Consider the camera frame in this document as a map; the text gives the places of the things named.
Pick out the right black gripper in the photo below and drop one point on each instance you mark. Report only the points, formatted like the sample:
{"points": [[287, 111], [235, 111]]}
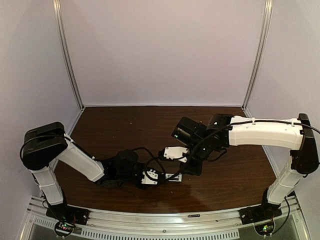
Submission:
{"points": [[191, 168]]}

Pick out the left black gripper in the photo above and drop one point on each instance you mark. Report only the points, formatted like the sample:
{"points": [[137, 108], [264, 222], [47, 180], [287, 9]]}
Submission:
{"points": [[139, 183]]}

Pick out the white remote control body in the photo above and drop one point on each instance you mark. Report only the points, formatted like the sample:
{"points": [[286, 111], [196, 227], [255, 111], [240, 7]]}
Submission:
{"points": [[169, 176]]}

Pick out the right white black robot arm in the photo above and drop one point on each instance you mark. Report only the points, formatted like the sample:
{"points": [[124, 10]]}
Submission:
{"points": [[223, 131]]}

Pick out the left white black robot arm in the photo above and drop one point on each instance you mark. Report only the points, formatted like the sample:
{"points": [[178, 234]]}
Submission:
{"points": [[50, 142]]}

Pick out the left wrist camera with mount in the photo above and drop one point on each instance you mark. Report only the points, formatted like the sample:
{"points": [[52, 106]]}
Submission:
{"points": [[150, 177]]}

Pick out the aluminium front rail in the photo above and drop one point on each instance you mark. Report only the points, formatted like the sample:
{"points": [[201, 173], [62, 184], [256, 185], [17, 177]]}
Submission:
{"points": [[290, 225]]}

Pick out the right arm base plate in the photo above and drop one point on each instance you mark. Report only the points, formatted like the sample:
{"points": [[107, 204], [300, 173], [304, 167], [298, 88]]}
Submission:
{"points": [[258, 213]]}

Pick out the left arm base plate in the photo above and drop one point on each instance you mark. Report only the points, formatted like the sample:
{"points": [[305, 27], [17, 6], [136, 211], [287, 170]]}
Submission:
{"points": [[68, 214]]}

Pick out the perforated white cable duct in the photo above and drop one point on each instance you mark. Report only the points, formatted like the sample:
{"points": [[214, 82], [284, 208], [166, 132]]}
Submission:
{"points": [[43, 229]]}

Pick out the right aluminium frame post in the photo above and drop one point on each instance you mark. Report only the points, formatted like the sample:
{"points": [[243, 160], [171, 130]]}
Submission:
{"points": [[262, 41]]}

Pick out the aluminium frame post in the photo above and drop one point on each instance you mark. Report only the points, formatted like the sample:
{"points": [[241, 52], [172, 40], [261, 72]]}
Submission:
{"points": [[65, 53], [262, 41]]}

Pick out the left aluminium frame post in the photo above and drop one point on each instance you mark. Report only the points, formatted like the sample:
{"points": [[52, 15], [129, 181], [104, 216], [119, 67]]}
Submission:
{"points": [[65, 53]]}

